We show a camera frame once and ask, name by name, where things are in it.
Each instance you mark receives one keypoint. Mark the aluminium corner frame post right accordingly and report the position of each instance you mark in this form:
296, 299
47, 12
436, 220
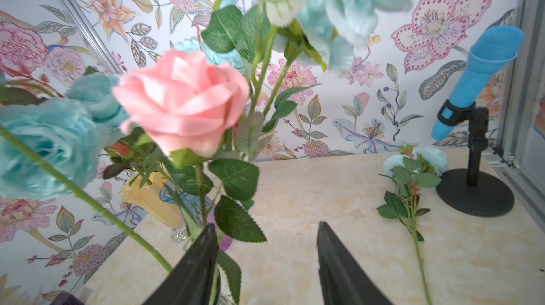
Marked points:
521, 140

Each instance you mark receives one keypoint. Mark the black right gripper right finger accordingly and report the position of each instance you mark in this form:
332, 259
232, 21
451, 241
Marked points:
342, 279

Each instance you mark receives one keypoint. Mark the light pink rose stem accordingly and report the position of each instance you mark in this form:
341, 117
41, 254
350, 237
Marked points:
204, 120

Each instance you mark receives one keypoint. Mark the blue microphone on black stand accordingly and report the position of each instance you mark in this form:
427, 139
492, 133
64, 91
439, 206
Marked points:
470, 190

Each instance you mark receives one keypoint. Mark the small purple box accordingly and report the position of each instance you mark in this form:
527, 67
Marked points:
65, 298

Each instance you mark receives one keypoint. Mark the light blue peony spray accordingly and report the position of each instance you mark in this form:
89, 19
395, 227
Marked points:
50, 148

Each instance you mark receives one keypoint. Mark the light blue rose spray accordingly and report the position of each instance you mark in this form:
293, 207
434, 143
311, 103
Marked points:
412, 170

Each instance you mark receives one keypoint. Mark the yellow fluted glass vase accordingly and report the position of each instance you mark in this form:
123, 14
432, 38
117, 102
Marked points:
148, 198

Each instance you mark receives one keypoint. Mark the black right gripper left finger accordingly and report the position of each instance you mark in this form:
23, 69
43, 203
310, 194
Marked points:
191, 280

